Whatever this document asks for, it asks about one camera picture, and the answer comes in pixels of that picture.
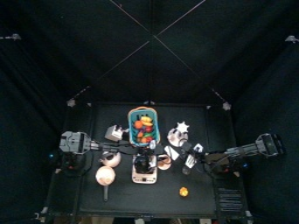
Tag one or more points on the yellow toy squash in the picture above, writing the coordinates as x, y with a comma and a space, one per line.
183, 191

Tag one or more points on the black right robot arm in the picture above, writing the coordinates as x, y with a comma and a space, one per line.
268, 145

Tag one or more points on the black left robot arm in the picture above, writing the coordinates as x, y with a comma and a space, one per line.
73, 142

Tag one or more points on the white toy knife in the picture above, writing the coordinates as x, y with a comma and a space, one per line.
171, 152

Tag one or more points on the small dark round lid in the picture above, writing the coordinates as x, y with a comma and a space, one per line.
185, 170

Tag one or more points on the brown toy egg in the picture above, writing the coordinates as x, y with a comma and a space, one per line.
167, 160
160, 164

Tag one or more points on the green toy vegetable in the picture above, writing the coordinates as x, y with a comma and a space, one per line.
146, 135

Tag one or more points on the teal basket orange rim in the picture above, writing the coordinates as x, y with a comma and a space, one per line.
132, 140

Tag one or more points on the orange toy carrot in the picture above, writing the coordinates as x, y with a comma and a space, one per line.
140, 135

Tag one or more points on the white round plate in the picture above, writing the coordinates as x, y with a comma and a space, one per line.
173, 139

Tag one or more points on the small plate with eggs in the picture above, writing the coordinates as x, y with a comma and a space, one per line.
163, 166

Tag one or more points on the red toy fruit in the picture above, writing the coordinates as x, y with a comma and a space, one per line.
148, 129

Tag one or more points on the black toy pot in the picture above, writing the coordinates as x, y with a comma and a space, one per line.
144, 166

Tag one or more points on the grey toy shaker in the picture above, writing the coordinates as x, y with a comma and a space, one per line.
179, 134

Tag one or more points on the orange toy fruit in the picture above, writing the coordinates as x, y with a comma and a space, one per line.
137, 124

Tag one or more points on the white star-shaped toy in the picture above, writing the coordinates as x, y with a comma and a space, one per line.
181, 127

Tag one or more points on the yellow toy banana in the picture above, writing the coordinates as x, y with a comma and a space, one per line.
146, 120

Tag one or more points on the pink toy kettle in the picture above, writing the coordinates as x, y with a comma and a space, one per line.
110, 159

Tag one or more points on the white scale with black cup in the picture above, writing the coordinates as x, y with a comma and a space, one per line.
144, 179

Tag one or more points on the pink toy frying pan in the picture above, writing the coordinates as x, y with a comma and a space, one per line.
104, 176

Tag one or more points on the grey frame clamp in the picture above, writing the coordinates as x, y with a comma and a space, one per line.
225, 106
148, 102
291, 38
70, 102
14, 37

